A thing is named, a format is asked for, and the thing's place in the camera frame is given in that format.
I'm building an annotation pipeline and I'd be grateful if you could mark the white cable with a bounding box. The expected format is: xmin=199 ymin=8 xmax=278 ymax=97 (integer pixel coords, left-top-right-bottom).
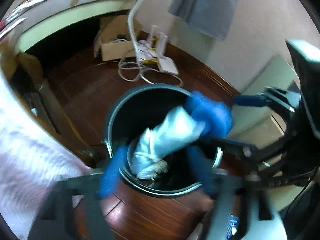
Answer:
xmin=117 ymin=0 xmax=185 ymax=88

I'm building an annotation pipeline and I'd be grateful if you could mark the cardboard box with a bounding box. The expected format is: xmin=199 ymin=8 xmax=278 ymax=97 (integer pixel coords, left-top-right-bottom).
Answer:
xmin=93 ymin=15 xmax=136 ymax=61

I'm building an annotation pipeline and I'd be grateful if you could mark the black trash bin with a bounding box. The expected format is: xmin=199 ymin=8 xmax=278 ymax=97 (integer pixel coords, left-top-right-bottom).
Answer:
xmin=99 ymin=85 xmax=232 ymax=198

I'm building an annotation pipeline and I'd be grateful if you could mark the white router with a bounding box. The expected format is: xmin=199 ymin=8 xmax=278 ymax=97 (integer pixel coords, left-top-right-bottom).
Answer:
xmin=137 ymin=25 xmax=179 ymax=76

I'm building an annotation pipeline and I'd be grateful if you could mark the blue knitted cloth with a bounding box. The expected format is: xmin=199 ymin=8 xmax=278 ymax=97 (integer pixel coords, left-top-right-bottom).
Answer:
xmin=184 ymin=91 xmax=233 ymax=138

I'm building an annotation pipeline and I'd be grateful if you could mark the pink white table cover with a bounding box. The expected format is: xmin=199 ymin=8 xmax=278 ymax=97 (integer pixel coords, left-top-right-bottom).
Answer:
xmin=1 ymin=53 xmax=89 ymax=239

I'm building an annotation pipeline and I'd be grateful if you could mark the grey hanging towel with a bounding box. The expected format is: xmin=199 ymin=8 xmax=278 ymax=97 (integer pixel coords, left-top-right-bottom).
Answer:
xmin=169 ymin=0 xmax=238 ymax=41

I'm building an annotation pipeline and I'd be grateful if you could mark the light blue face mask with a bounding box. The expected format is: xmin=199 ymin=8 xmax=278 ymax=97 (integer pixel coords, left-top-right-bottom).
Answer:
xmin=127 ymin=106 xmax=205 ymax=180

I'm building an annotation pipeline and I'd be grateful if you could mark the bed with floral mattress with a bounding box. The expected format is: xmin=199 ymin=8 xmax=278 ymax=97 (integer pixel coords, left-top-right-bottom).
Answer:
xmin=0 ymin=0 xmax=141 ymax=53

